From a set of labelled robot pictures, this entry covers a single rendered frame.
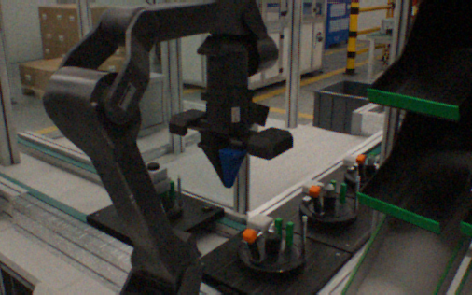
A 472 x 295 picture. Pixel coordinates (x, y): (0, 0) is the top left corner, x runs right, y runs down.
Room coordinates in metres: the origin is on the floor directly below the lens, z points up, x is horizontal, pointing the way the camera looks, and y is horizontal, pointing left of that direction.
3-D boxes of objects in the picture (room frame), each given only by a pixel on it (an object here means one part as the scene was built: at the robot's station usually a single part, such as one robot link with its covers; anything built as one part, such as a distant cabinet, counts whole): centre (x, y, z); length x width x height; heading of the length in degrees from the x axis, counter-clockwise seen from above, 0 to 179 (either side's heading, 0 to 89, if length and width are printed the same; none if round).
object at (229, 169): (0.63, -0.01, 1.25); 0.06 x 0.04 x 0.07; 142
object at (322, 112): (2.83, -0.85, 0.73); 0.62 x 0.42 x 0.23; 52
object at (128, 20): (0.54, 0.07, 1.45); 0.29 x 0.08 x 0.11; 149
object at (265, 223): (0.84, -0.08, 1.01); 0.24 x 0.24 x 0.13; 52
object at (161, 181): (1.05, 0.19, 1.06); 0.08 x 0.04 x 0.07; 142
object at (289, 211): (1.03, -0.23, 1.01); 0.24 x 0.24 x 0.13; 52
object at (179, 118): (0.64, 0.01, 1.33); 0.19 x 0.06 x 0.08; 52
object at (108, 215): (1.04, 0.19, 0.96); 0.24 x 0.24 x 0.02; 52
